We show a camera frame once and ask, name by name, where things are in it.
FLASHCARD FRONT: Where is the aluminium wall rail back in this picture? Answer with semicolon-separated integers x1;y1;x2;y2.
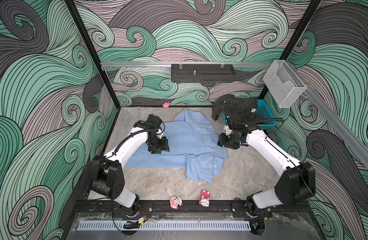
100;61;272;68

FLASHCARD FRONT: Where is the black frame post right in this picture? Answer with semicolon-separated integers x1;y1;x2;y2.
258;0;322;100

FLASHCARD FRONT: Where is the aluminium wall rail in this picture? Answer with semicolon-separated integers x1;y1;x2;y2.
289;64;368;170
100;61;272;68

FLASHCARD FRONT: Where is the dark grey long sleeve shirt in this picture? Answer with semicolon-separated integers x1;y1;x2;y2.
212;95;264;123

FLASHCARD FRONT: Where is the teal plastic basket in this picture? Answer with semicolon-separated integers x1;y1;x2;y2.
222;99;283;131

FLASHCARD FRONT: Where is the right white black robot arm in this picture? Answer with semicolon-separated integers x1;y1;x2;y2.
218;116;316;212

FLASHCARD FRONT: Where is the black perforated wall tray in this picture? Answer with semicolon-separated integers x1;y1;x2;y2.
171;64;236;87

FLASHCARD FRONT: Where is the pink toy at back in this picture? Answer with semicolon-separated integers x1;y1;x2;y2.
163;102;171;108

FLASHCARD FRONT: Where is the clear plastic wall bin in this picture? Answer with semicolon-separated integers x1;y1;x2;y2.
263;60;306;108

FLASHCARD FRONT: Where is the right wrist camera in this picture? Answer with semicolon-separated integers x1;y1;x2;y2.
224;125;232;136

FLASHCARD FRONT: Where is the black frame post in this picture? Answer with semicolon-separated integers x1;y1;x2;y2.
65;0;121;112
258;0;322;100

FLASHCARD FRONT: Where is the light blue long sleeve shirt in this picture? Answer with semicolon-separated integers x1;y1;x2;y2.
126;109;228;183

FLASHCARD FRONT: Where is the white slotted cable duct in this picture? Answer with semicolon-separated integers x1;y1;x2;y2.
77;220;251;232

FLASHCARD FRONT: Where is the pink white figurine toy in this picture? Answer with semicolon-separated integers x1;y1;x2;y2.
170;196;183;210

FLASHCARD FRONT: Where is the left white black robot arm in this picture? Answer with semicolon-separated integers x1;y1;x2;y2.
87;114;170;212

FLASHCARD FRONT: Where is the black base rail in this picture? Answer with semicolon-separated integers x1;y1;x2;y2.
70;200;312;220

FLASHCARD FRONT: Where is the black frame post left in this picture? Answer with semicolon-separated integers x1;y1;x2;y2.
65;0;121;112

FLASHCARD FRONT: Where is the aluminium wall rail right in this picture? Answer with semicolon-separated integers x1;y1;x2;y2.
289;64;368;170

